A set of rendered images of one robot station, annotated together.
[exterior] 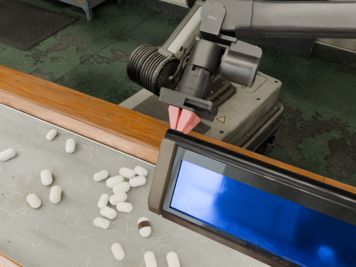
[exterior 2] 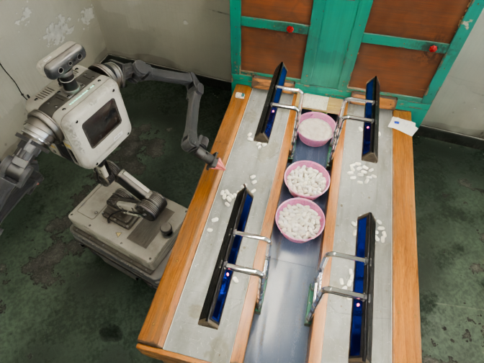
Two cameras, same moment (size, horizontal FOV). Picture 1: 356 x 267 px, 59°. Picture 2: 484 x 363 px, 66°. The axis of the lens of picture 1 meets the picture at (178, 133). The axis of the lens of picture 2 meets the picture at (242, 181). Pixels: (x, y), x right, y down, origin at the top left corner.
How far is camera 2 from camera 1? 1.85 m
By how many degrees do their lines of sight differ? 61
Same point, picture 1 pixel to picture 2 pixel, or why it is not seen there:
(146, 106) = (140, 239)
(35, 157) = (222, 232)
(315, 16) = (194, 118)
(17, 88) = (182, 257)
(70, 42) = not seen: outside the picture
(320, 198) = (267, 117)
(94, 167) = (222, 209)
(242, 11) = (193, 134)
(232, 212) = (269, 129)
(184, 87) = (212, 158)
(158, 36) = not seen: outside the picture
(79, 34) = not seen: outside the picture
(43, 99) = (189, 240)
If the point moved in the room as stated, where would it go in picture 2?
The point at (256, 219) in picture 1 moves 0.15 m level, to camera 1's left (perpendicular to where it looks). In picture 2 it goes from (269, 126) to (276, 146)
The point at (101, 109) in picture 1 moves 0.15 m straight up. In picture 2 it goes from (193, 213) to (190, 197)
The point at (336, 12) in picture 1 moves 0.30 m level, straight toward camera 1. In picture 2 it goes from (194, 113) to (247, 123)
